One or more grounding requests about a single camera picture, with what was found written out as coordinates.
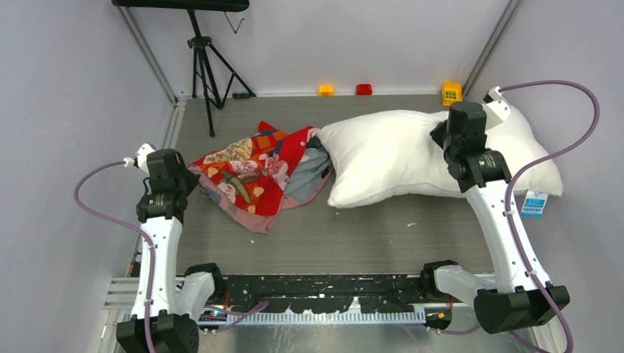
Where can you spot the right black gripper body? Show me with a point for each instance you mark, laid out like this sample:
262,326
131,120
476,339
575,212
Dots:
440,134

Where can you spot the orange toy brick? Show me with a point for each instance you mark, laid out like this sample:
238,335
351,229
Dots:
325,90

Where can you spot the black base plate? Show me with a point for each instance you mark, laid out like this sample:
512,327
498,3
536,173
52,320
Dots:
375,293

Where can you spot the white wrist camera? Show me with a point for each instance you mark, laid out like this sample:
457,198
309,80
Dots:
496,108
139,161

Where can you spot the white pillow insert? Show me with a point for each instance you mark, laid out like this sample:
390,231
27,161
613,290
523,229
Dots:
390,153

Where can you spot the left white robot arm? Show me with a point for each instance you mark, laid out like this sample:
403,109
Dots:
164,318

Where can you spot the red cartoon print pillowcase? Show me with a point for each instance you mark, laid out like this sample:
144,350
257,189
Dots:
253,179

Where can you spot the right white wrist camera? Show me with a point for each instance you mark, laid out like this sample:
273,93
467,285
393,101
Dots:
496,108

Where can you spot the red toy brick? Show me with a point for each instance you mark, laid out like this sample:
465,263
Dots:
363,89

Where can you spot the blue white pillow label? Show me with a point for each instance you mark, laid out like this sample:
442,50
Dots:
534,204

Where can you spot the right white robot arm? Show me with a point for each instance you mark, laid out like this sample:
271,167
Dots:
521,295

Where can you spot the yellow toy block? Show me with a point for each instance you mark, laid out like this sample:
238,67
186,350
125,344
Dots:
452,92

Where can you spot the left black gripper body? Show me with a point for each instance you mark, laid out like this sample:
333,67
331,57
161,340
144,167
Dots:
186,179

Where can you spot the black overhead bar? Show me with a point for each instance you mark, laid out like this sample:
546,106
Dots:
234,6

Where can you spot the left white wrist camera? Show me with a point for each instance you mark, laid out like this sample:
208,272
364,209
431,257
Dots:
139,161

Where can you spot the black camera tripod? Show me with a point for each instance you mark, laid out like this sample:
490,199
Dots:
202,74

